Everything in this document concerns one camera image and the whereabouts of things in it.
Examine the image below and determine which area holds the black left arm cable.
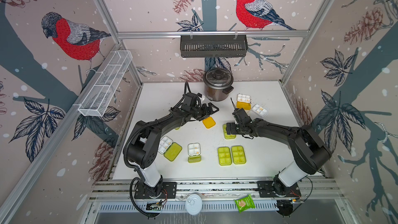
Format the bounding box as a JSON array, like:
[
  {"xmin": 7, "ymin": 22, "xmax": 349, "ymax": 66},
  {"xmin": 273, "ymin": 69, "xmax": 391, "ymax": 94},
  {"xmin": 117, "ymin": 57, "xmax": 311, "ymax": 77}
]
[{"xmin": 122, "ymin": 81, "xmax": 200, "ymax": 219}]

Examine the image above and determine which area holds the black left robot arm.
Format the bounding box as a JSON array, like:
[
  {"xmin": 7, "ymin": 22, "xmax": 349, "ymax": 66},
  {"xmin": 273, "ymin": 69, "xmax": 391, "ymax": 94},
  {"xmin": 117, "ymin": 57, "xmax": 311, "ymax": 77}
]
[{"xmin": 122, "ymin": 103, "xmax": 219, "ymax": 188}]

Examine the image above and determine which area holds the large green pillbox front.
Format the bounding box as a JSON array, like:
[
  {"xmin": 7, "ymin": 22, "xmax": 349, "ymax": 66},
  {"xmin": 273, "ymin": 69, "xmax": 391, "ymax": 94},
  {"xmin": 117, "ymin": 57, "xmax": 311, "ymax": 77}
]
[{"xmin": 231, "ymin": 145, "xmax": 246, "ymax": 164}]

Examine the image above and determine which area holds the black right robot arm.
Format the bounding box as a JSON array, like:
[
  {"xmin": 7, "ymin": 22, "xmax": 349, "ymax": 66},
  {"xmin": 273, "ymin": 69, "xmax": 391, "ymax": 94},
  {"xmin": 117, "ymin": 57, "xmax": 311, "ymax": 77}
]
[{"xmin": 226, "ymin": 108, "xmax": 332, "ymax": 195}]

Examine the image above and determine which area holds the green snack packet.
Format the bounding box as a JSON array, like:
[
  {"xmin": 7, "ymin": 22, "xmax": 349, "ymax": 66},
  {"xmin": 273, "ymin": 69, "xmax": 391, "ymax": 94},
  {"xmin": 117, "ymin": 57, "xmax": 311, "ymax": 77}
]
[{"xmin": 234, "ymin": 195, "xmax": 256, "ymax": 213}]

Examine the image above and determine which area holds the white wire mesh shelf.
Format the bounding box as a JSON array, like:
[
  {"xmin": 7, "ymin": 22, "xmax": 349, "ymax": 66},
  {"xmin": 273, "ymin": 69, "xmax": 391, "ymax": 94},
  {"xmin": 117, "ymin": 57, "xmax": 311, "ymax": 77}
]
[{"xmin": 78, "ymin": 50, "xmax": 132, "ymax": 117}]

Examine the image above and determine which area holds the clear white pillbox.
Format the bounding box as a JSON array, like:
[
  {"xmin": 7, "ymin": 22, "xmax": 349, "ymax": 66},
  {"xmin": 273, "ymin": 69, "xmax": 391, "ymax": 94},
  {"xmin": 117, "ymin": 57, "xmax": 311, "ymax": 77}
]
[{"xmin": 251, "ymin": 104, "xmax": 268, "ymax": 118}]

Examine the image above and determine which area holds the silver rice cooker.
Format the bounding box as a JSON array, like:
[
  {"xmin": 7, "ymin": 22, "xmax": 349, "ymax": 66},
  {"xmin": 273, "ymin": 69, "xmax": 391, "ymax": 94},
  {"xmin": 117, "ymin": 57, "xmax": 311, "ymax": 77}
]
[{"xmin": 203, "ymin": 68, "xmax": 234, "ymax": 102}]

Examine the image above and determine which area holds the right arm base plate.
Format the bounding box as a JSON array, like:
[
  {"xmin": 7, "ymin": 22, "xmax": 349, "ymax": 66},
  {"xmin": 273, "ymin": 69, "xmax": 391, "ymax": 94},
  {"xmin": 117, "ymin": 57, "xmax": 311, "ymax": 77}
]
[{"xmin": 255, "ymin": 181, "xmax": 302, "ymax": 198}]

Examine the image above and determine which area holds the white round lid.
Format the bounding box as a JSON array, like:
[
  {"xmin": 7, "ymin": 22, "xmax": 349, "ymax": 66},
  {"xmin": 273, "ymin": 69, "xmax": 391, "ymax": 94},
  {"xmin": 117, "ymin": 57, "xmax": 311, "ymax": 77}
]
[{"xmin": 185, "ymin": 194, "xmax": 203, "ymax": 216}]

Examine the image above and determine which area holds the yellow pillbox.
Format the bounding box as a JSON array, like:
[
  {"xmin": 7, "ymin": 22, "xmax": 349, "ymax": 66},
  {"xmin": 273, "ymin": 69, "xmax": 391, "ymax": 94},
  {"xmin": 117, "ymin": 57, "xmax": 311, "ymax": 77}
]
[
  {"xmin": 202, "ymin": 117, "xmax": 216, "ymax": 129},
  {"xmin": 236, "ymin": 93, "xmax": 251, "ymax": 111}
]

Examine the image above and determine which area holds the small green pillbox front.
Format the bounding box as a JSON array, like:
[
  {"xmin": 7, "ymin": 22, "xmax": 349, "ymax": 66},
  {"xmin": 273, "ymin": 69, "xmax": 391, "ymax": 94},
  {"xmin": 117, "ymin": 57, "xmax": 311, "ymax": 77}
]
[{"xmin": 188, "ymin": 143, "xmax": 202, "ymax": 163}]

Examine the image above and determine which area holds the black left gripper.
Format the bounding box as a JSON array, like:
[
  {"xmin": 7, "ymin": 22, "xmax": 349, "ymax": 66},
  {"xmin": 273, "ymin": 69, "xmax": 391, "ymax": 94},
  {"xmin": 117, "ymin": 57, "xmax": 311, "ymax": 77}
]
[{"xmin": 189, "ymin": 103, "xmax": 219, "ymax": 121}]

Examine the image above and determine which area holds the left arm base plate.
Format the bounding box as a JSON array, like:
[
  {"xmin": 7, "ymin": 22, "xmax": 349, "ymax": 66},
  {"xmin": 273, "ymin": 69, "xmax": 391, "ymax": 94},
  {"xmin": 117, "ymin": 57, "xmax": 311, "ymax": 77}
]
[{"xmin": 132, "ymin": 182, "xmax": 177, "ymax": 199}]

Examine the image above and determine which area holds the black hanging wire basket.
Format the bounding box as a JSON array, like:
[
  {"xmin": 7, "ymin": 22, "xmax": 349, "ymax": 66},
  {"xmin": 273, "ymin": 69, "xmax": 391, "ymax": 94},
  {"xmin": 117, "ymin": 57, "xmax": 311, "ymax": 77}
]
[{"xmin": 180, "ymin": 35, "xmax": 248, "ymax": 58}]

